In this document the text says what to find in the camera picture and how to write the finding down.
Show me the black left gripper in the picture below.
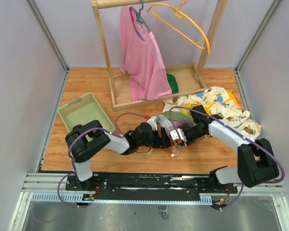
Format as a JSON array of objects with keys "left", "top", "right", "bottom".
[{"left": 138, "top": 127, "right": 175, "bottom": 149}]

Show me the pink t-shirt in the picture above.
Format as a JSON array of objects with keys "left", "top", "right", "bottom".
[{"left": 119, "top": 6, "right": 172, "bottom": 101}]

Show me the cartoon print children's garment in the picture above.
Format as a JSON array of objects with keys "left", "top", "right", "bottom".
[{"left": 162, "top": 86, "right": 261, "bottom": 138}]

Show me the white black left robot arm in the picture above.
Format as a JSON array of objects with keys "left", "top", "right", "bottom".
[{"left": 65, "top": 120, "right": 172, "bottom": 191}]

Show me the light green plastic basket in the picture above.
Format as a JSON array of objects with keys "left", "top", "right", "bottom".
[{"left": 58, "top": 92, "right": 115, "bottom": 135}]

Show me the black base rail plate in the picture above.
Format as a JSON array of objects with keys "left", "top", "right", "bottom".
[{"left": 65, "top": 172, "right": 238, "bottom": 194}]

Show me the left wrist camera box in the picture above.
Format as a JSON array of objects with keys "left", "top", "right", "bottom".
[{"left": 146, "top": 115, "right": 165, "bottom": 131}]

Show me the grey clothes hanger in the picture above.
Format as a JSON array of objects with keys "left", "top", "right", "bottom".
[{"left": 128, "top": 0, "right": 151, "bottom": 43}]

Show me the purple plush eggplant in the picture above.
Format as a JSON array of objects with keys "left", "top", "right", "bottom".
[{"left": 174, "top": 121, "right": 196, "bottom": 129}]

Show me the green plush vegetable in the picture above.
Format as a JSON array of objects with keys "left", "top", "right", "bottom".
[{"left": 162, "top": 111, "right": 194, "bottom": 123}]

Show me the clear zip top bag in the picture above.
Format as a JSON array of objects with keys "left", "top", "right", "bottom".
[{"left": 157, "top": 110, "right": 206, "bottom": 157}]

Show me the wooden clothes rack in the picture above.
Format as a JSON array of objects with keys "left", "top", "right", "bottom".
[{"left": 92, "top": 0, "right": 227, "bottom": 111}]

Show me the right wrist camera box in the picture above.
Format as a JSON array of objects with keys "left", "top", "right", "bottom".
[{"left": 170, "top": 128, "right": 187, "bottom": 144}]

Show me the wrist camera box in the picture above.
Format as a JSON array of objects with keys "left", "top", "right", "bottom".
[
  {"left": 170, "top": 128, "right": 187, "bottom": 144},
  {"left": 146, "top": 115, "right": 165, "bottom": 131}
]

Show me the green cloth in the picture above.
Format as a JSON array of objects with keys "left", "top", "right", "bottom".
[{"left": 167, "top": 73, "right": 179, "bottom": 94}]

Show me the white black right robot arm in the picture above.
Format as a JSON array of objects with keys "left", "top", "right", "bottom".
[{"left": 183, "top": 105, "right": 279, "bottom": 193}]

